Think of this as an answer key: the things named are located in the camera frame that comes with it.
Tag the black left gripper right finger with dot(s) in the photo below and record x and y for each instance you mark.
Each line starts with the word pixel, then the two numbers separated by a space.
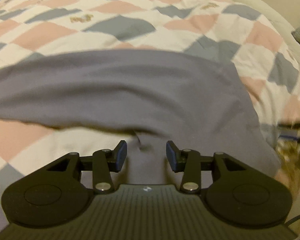
pixel 231 190

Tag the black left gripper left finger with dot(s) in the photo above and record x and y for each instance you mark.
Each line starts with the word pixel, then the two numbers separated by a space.
pixel 63 189

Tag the grey fleece garment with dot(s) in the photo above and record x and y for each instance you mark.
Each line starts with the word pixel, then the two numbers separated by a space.
pixel 155 95

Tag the cream bed headboard cushion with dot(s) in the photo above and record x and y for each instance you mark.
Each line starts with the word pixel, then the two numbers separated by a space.
pixel 284 28

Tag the checkered pink grey quilt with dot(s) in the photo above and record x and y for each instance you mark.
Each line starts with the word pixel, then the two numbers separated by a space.
pixel 221 31

